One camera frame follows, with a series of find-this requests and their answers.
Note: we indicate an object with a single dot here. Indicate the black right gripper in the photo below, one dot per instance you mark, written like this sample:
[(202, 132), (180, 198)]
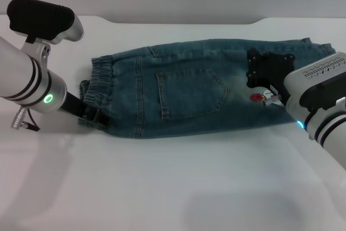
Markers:
[(273, 68)]

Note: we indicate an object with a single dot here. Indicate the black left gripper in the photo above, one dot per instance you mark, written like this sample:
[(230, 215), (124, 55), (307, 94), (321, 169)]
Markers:
[(74, 105)]

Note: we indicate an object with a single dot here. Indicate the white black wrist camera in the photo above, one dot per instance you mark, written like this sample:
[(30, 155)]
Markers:
[(313, 82)]

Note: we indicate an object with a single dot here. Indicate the blue denim shorts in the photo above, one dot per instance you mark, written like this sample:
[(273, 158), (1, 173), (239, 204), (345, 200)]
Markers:
[(189, 93)]

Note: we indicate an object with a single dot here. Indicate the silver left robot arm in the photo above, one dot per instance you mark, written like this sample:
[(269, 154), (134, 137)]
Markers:
[(24, 79)]

